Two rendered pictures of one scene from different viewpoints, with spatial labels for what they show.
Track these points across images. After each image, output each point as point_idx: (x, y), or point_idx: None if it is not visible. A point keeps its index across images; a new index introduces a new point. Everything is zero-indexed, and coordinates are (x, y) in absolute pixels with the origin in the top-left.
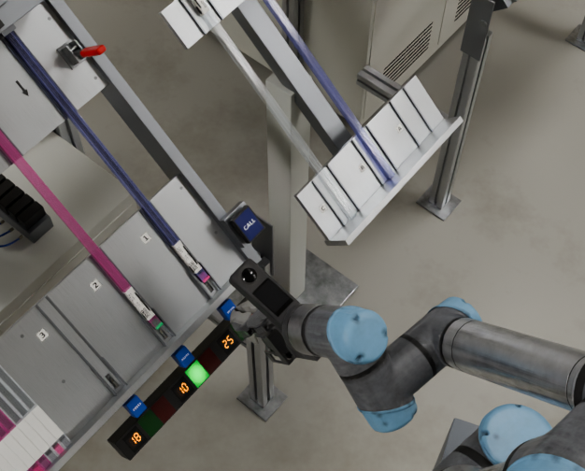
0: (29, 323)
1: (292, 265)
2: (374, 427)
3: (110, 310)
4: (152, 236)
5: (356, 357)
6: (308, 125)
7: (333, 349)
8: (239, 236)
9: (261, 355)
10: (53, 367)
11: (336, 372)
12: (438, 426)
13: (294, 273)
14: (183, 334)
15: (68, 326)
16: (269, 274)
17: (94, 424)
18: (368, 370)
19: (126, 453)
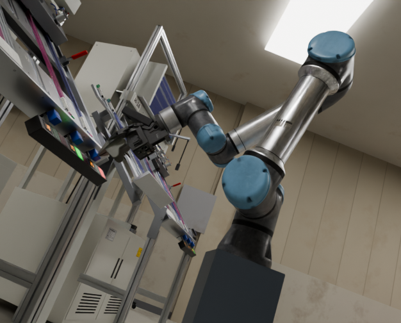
0: (24, 51)
1: (43, 307)
2: (210, 133)
3: (54, 93)
4: (73, 108)
5: (207, 95)
6: (106, 190)
7: (194, 95)
8: (105, 141)
9: (43, 288)
10: (26, 66)
11: (191, 113)
12: None
13: (39, 322)
14: (82, 128)
15: (37, 72)
16: (93, 196)
17: (41, 87)
18: (207, 110)
19: (41, 124)
